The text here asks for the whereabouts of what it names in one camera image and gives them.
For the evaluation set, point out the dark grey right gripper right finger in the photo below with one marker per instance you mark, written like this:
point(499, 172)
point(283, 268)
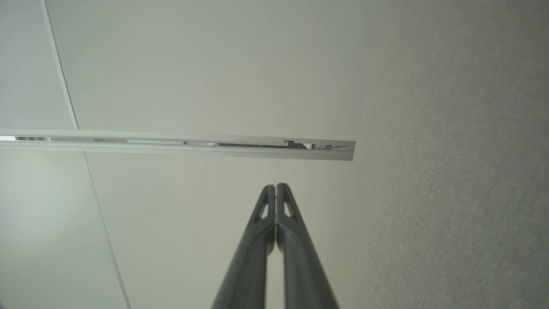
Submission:
point(304, 279)

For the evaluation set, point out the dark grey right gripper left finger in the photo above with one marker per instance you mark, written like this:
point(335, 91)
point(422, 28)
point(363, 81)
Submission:
point(248, 274)

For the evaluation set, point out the white metal channel rail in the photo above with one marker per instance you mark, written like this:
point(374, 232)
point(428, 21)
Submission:
point(171, 148)

